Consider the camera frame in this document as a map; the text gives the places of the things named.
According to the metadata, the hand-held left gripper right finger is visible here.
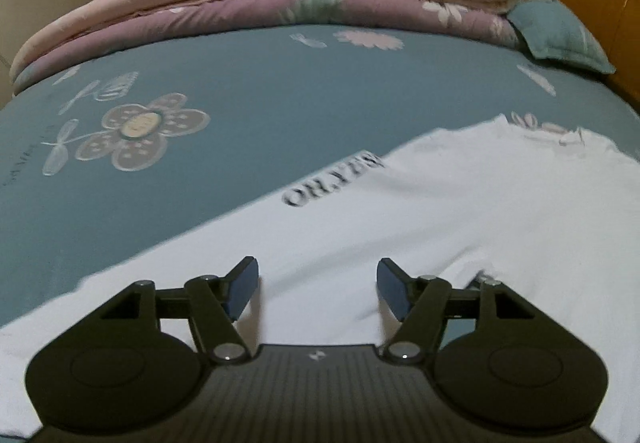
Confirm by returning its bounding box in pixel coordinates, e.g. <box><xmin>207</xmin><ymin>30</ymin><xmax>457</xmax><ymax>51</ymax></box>
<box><xmin>376</xmin><ymin>257</ymin><xmax>538</xmax><ymax>364</ymax></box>

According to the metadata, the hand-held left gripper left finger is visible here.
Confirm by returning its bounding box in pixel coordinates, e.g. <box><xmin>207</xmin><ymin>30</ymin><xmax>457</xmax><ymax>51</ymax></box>
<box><xmin>100</xmin><ymin>255</ymin><xmax>261</xmax><ymax>366</ymax></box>

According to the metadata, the white t-shirt with black lettering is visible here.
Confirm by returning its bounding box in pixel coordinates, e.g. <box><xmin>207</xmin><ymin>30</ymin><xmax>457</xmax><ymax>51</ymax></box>
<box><xmin>0</xmin><ymin>116</ymin><xmax>640</xmax><ymax>443</ymax></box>

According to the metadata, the teal floral pillow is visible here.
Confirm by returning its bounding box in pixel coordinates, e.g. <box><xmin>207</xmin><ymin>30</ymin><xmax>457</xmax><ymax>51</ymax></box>
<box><xmin>506</xmin><ymin>0</ymin><xmax>616</xmax><ymax>75</ymax></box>

